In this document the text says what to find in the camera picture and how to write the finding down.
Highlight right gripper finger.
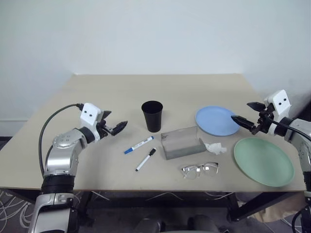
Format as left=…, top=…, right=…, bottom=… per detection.
left=230, top=116, right=256, bottom=131
left=246, top=101, right=265, bottom=112

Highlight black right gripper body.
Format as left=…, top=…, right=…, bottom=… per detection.
left=251, top=103, right=277, bottom=135

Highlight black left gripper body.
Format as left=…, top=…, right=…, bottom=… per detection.
left=96, top=118, right=118, bottom=141

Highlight blue capped white marker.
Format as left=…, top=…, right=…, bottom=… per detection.
left=124, top=136, right=155, bottom=155

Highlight white tissue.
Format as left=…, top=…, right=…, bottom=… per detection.
left=203, top=142, right=227, bottom=155

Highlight light green plate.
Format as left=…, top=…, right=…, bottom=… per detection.
left=233, top=136, right=295, bottom=188

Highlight black capped white marker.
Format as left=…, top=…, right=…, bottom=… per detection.
left=135, top=147, right=157, bottom=173

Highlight clear frame eyeglasses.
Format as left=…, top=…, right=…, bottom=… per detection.
left=181, top=162, right=220, bottom=180

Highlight grey glasses case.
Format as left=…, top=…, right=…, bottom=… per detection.
left=160, top=125, right=207, bottom=161

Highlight light blue plate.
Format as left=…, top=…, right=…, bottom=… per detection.
left=195, top=105, right=241, bottom=136

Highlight black plastic cup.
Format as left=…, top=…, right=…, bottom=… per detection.
left=141, top=100, right=164, bottom=133

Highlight dark grey rounded shape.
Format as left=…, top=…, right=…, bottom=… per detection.
left=135, top=215, right=166, bottom=233

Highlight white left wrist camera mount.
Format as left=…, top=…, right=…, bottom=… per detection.
left=79, top=102, right=104, bottom=133

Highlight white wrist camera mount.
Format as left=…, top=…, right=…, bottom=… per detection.
left=264, top=89, right=292, bottom=135
left=79, top=102, right=104, bottom=133

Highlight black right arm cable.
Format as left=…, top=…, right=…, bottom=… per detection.
left=263, top=113, right=311, bottom=143

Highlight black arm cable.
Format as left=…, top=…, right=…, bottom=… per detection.
left=38, top=103, right=84, bottom=177
left=263, top=113, right=311, bottom=143

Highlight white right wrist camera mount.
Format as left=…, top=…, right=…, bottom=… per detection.
left=264, top=89, right=292, bottom=135

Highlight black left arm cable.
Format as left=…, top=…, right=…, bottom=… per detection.
left=38, top=103, right=84, bottom=177

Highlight black metal table frame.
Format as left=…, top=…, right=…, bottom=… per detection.
left=0, top=186, right=304, bottom=223

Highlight black right shoulder cable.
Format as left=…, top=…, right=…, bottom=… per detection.
left=291, top=206, right=311, bottom=233

